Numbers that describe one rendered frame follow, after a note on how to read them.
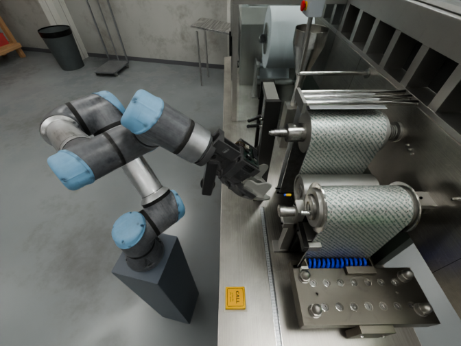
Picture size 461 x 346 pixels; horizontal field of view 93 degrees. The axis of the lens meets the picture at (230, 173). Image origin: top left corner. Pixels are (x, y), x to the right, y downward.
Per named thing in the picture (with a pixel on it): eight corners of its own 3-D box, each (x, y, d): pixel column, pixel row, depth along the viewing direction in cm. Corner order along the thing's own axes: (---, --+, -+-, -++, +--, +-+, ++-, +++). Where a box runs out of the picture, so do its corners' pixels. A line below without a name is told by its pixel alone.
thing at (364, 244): (302, 257, 78) (317, 231, 64) (368, 256, 78) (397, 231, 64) (302, 258, 77) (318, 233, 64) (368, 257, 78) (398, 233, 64)
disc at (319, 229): (302, 202, 75) (314, 171, 65) (304, 202, 75) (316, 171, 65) (315, 242, 65) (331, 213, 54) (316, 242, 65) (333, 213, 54)
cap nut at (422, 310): (410, 303, 67) (420, 299, 64) (422, 303, 67) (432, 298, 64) (417, 317, 65) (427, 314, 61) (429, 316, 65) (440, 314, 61)
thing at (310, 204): (307, 189, 65) (315, 209, 60) (314, 189, 65) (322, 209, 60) (302, 205, 70) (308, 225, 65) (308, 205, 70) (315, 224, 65)
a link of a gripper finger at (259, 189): (285, 198, 50) (256, 176, 46) (265, 209, 53) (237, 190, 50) (284, 188, 52) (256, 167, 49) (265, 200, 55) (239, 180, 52)
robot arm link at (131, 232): (116, 242, 84) (101, 224, 74) (147, 220, 90) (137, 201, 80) (132, 265, 78) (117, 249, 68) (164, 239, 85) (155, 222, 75)
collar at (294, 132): (282, 134, 80) (286, 119, 75) (299, 134, 80) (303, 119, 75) (286, 145, 76) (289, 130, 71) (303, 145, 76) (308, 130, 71)
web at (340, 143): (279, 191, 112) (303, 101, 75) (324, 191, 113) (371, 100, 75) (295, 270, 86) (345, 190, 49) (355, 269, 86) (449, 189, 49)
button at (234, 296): (225, 288, 82) (225, 286, 80) (244, 287, 82) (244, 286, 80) (225, 309, 77) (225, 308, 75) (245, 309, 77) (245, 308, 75)
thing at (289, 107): (272, 136, 144) (289, 38, 102) (293, 136, 144) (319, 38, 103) (275, 150, 135) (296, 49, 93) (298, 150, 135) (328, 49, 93)
